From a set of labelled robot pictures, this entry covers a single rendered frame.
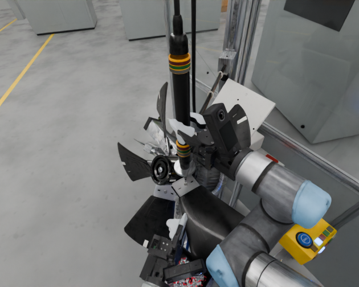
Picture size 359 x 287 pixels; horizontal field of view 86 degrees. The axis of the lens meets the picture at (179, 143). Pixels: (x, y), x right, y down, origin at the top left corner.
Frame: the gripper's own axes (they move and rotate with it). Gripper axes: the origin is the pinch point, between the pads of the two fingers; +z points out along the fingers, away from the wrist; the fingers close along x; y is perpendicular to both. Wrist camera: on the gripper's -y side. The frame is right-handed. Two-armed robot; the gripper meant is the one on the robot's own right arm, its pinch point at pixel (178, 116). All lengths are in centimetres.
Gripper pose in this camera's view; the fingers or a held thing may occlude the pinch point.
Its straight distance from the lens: 50.5
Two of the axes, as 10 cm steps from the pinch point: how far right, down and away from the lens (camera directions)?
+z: -6.9, -5.0, 5.2
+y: 0.5, 6.9, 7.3
